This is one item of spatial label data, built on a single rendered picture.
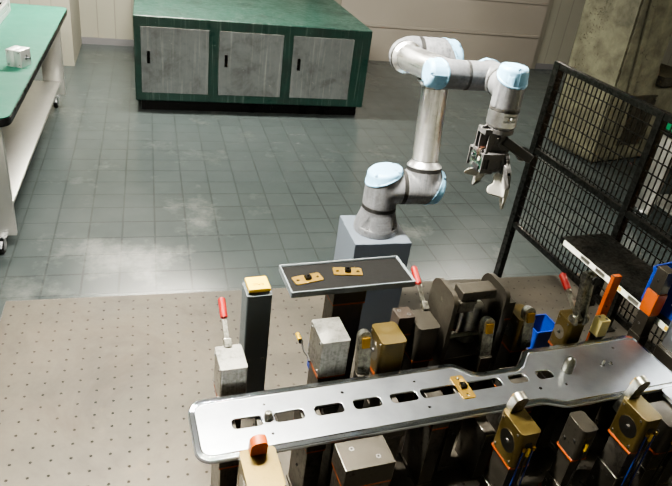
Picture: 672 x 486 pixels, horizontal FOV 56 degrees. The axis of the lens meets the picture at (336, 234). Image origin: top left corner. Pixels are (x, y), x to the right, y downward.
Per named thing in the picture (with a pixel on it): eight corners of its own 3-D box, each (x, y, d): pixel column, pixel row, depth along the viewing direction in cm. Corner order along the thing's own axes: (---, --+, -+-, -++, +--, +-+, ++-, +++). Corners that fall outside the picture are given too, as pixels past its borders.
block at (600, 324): (566, 409, 209) (602, 321, 191) (560, 402, 212) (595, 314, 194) (575, 408, 211) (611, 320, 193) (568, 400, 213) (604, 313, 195)
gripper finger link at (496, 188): (485, 210, 162) (481, 174, 163) (504, 209, 164) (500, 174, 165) (491, 208, 159) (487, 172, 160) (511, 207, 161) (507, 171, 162)
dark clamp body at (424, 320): (396, 429, 193) (419, 330, 175) (381, 401, 203) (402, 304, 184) (417, 425, 196) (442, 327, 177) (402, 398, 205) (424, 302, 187)
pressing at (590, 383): (198, 477, 136) (198, 472, 135) (185, 402, 154) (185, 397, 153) (685, 386, 182) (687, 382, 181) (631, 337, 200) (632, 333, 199)
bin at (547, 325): (530, 352, 234) (537, 333, 229) (515, 335, 242) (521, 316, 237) (554, 348, 237) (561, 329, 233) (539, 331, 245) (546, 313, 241)
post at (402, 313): (377, 422, 194) (399, 318, 175) (371, 410, 198) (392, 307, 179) (392, 419, 196) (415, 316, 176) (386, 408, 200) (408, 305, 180)
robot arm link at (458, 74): (378, 31, 197) (435, 51, 153) (412, 34, 200) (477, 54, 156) (374, 69, 202) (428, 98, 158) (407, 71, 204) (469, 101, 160)
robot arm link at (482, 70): (461, 54, 165) (478, 65, 155) (500, 57, 167) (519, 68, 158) (455, 84, 168) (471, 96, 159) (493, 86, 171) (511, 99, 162)
